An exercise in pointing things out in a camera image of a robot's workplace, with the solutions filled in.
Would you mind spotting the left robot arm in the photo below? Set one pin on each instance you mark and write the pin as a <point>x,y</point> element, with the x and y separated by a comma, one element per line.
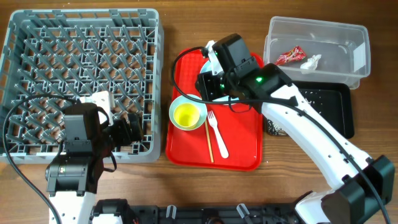
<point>72,178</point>

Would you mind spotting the red plastic tray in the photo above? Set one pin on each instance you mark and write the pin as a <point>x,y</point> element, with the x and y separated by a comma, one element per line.
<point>241,130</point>

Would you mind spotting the wooden chopstick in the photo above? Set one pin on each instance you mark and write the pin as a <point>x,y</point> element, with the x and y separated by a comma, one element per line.
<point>209,142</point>

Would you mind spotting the food scraps pile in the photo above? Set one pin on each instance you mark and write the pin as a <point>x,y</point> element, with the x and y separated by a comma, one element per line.
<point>275,128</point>

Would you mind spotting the grey dishwasher rack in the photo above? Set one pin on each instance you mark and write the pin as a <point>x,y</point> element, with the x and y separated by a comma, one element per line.
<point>51,57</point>

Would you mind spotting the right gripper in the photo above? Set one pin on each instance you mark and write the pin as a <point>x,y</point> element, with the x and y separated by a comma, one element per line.
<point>207,89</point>

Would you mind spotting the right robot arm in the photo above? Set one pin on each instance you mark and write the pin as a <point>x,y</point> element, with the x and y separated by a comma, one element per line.
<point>359,185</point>

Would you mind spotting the black plastic tray bin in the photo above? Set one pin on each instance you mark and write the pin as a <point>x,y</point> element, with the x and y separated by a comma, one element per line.
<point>333,102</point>

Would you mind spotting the light green left bowl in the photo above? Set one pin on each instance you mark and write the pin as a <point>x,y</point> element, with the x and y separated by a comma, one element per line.
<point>180,100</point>

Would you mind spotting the clear plastic bin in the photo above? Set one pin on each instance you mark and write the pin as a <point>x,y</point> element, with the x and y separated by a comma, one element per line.
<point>345,49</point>

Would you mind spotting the light blue plate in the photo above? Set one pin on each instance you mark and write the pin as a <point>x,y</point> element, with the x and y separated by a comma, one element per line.
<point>225,98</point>

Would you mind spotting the red snack wrapper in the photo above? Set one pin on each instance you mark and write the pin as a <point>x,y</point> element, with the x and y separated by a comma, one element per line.
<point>294,55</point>

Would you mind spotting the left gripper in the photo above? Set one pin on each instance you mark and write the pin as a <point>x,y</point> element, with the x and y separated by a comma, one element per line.
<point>125,135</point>

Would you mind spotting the yellow plastic cup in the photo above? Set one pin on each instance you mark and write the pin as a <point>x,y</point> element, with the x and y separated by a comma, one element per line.
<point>186,115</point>

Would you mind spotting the white napkin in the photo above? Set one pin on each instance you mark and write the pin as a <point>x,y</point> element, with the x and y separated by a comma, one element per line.
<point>311,63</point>

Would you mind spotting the white plastic fork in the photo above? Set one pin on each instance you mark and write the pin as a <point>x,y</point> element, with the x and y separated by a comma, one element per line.
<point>221,145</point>

